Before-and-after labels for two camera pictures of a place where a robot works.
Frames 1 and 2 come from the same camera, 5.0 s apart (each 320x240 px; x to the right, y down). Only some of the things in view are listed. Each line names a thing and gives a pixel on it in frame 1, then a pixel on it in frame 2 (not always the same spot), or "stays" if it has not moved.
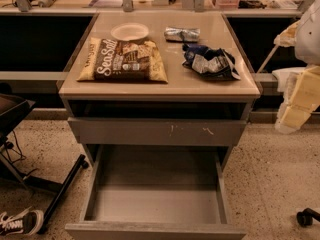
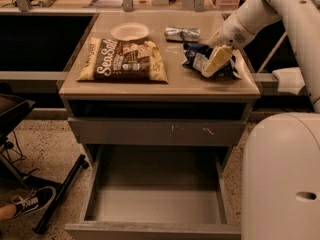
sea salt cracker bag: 111,59 stays
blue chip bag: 204,61 stays
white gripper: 308,39 -> 232,34
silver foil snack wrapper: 182,35 stays
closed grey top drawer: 158,131 stays
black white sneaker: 25,221 -> 33,201
